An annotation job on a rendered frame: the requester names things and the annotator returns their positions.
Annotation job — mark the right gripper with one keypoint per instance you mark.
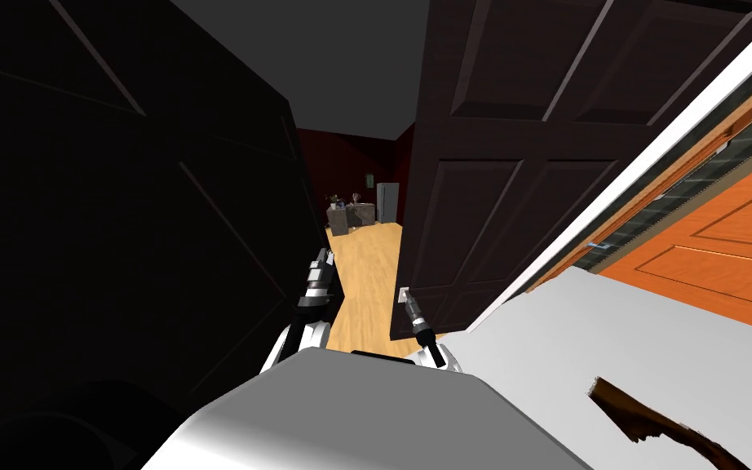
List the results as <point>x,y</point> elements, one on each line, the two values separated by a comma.
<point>410,303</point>

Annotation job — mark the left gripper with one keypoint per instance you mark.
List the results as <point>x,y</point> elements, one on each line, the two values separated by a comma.
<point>320,271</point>

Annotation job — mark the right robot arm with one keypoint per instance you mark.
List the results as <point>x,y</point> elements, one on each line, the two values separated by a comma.
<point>429,343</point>

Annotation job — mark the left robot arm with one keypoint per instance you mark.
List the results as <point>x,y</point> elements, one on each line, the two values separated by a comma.
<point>304,333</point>

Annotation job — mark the grey table with ornaments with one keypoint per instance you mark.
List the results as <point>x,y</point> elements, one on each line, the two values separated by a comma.
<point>350,215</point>

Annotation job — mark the grey refrigerator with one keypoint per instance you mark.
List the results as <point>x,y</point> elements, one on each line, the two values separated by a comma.
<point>389,202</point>

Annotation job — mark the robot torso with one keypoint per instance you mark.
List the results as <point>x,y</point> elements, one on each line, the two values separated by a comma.
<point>350,418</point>

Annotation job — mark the dark brown panelled door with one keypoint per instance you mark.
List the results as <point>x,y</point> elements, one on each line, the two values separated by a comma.
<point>519,163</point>

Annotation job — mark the black panelled door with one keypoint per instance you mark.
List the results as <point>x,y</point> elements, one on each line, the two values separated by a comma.
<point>121,209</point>

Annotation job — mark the dark brown curved bar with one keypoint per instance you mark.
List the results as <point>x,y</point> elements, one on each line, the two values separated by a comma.
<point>650,418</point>

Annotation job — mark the orange panelled door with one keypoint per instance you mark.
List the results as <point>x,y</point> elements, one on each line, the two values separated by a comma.
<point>728,254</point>

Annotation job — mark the small green wall picture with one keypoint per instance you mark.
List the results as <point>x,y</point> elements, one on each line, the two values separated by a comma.
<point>370,180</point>

